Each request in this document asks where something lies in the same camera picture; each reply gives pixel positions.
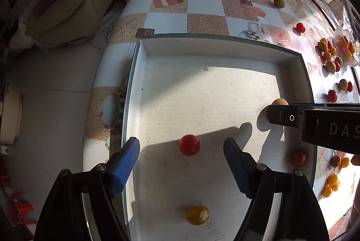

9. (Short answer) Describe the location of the white shallow tray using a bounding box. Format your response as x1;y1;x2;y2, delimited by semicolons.
109;34;316;241

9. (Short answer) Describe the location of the red plastic stool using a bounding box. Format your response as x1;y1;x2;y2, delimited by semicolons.
7;190;38;227

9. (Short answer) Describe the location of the bagged heap of kumquats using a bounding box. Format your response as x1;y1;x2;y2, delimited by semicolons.
337;35;356;62

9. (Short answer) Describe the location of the checkered patterned tablecloth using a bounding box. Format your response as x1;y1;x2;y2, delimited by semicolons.
83;0;360;240

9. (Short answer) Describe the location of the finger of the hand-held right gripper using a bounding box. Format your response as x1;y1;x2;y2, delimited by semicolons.
267;102;328;128

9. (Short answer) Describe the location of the person's right forearm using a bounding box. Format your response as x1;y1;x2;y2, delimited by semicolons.
345;182;360;236

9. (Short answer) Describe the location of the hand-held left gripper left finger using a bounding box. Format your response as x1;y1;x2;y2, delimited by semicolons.
34;137;140;241

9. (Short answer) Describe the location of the beige basin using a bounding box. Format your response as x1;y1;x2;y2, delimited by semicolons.
0;86;23;146

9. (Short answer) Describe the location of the beige sofa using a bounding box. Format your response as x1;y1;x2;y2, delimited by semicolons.
25;0;122;48

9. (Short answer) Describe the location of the white floor cable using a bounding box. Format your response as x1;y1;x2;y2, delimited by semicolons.
92;3;126;48

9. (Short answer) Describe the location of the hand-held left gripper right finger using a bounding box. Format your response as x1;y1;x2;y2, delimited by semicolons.
223;137;329;241

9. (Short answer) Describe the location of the yellow kumquat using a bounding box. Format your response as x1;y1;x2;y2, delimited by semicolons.
186;205;210;226

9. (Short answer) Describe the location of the clear plastic bag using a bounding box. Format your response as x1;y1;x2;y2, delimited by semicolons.
333;27;360;66

